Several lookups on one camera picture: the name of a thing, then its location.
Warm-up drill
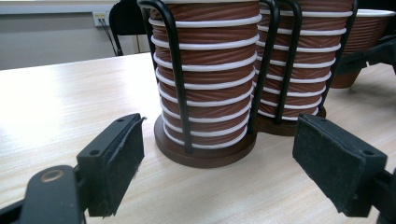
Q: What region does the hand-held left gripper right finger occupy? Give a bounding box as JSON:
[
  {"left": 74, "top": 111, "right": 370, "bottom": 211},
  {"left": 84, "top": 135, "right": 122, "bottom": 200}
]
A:
[{"left": 291, "top": 113, "right": 389, "bottom": 218}]

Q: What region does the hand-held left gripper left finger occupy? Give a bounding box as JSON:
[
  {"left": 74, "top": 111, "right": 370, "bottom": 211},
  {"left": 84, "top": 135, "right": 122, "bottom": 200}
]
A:
[{"left": 76, "top": 113, "right": 147, "bottom": 218}]

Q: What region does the single brown paper cup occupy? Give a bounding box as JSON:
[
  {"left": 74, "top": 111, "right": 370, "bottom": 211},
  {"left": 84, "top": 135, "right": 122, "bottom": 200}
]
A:
[{"left": 329, "top": 8, "right": 396, "bottom": 90}]

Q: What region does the stack of brown paper cups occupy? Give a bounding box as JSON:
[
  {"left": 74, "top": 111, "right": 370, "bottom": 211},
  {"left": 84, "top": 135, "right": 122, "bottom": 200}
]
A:
[
  {"left": 253, "top": 0, "right": 355, "bottom": 122},
  {"left": 148, "top": 0, "right": 263, "bottom": 150}
]

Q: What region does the black wire cup holder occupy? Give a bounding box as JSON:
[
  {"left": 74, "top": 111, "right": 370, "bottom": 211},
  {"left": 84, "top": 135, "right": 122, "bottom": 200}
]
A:
[{"left": 136, "top": 0, "right": 360, "bottom": 170}]

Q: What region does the black folding chair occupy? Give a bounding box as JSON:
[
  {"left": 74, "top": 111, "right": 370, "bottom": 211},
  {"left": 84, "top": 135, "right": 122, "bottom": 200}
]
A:
[{"left": 108, "top": 0, "right": 151, "bottom": 57}]

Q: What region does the black outlet cable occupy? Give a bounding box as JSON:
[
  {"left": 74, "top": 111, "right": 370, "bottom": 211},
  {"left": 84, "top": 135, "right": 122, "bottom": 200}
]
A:
[{"left": 98, "top": 18, "right": 120, "bottom": 57}]

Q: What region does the white wall outlet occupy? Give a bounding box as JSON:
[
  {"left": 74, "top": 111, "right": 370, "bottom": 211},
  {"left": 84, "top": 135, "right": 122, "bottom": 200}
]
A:
[{"left": 92, "top": 11, "right": 111, "bottom": 28}]

